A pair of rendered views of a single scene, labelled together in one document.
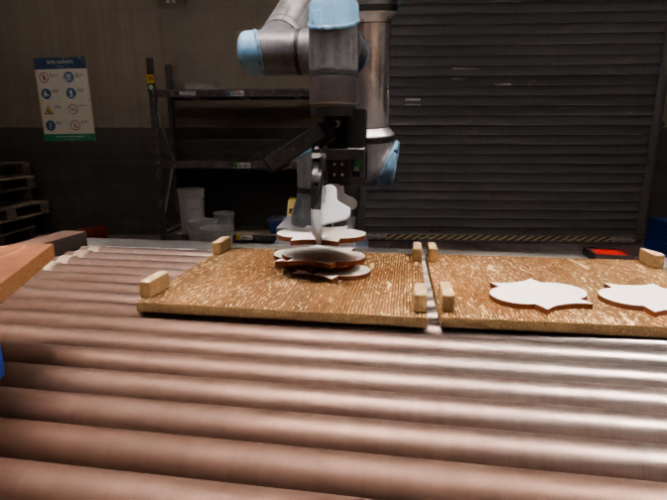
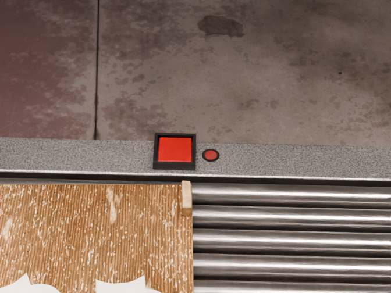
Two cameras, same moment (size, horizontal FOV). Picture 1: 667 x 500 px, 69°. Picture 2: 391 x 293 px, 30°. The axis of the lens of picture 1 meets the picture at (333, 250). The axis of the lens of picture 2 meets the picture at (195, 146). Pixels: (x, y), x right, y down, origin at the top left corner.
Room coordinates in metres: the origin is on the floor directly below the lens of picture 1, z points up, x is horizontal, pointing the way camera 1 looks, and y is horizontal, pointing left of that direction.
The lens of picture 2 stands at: (0.11, -0.46, 1.90)
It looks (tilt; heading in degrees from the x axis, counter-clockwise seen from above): 47 degrees down; 351
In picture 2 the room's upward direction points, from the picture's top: 2 degrees clockwise
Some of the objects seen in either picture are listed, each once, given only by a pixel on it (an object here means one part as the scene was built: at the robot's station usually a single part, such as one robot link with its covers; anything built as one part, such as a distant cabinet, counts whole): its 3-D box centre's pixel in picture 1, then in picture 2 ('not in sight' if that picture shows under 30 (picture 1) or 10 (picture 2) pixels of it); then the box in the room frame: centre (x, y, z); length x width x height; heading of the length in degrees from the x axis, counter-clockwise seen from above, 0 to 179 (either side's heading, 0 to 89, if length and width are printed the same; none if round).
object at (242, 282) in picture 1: (302, 278); not in sight; (0.80, 0.05, 0.93); 0.41 x 0.35 x 0.02; 81
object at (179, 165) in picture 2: (607, 254); (174, 151); (0.99, -0.57, 0.92); 0.08 x 0.08 x 0.02; 81
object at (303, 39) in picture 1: (334, 52); not in sight; (0.89, 0.00, 1.31); 0.11 x 0.11 x 0.08; 79
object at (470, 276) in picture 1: (561, 288); (61, 274); (0.75, -0.37, 0.93); 0.41 x 0.35 x 0.02; 83
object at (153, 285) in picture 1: (155, 284); not in sight; (0.70, 0.27, 0.95); 0.06 x 0.02 x 0.03; 171
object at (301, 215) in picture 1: (319, 204); not in sight; (1.30, 0.04, 0.98); 0.15 x 0.15 x 0.10
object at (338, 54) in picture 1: (333, 39); not in sight; (0.79, 0.00, 1.31); 0.09 x 0.08 x 0.11; 169
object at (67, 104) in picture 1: (64, 99); not in sight; (5.70, 3.02, 1.55); 0.61 x 0.02 x 0.91; 86
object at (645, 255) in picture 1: (651, 258); (186, 198); (0.85, -0.58, 0.95); 0.06 x 0.02 x 0.03; 173
